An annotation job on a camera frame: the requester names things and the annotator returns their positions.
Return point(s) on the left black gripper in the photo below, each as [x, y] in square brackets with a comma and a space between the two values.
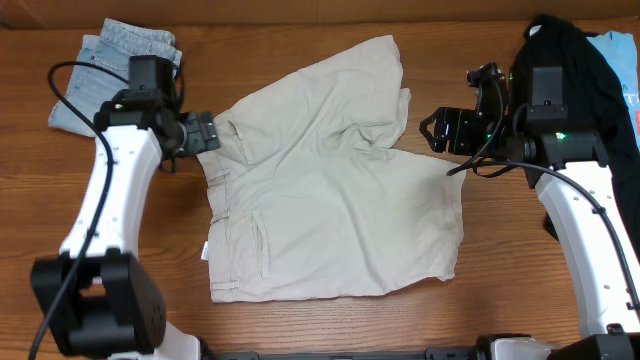
[200, 141]

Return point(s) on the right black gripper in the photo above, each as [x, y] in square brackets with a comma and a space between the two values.
[444, 118]

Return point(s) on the beige khaki shorts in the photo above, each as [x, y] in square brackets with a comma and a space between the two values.
[311, 198]

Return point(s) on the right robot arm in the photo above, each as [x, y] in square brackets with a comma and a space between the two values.
[567, 166]

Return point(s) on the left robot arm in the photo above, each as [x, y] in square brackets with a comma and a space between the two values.
[97, 300]

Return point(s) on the folded light blue jeans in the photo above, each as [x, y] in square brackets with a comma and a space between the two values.
[104, 67]

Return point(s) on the black t-shirt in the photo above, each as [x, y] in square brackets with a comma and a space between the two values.
[593, 94]

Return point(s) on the light blue t-shirt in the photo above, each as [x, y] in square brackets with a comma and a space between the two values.
[620, 52]

